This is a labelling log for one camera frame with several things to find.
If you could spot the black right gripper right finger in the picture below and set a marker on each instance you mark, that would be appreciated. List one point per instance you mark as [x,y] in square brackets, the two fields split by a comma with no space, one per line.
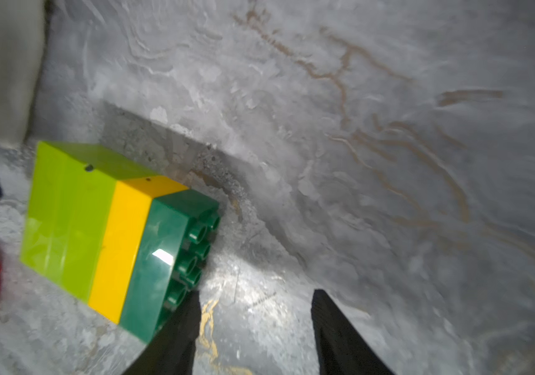
[340,348]

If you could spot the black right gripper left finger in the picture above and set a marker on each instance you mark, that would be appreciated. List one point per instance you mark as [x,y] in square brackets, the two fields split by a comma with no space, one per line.
[172,350]

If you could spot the lime green lego brick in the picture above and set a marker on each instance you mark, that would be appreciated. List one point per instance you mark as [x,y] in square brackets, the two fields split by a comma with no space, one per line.
[72,191]

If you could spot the yellow long lego brick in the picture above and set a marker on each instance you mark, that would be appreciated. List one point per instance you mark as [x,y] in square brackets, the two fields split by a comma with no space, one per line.
[126,222]

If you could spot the dark green lego brick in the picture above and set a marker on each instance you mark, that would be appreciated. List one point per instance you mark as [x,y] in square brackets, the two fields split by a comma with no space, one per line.
[176,241]

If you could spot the white knit work glove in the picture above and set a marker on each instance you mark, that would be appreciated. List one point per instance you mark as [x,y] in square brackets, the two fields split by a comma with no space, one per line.
[22,44]

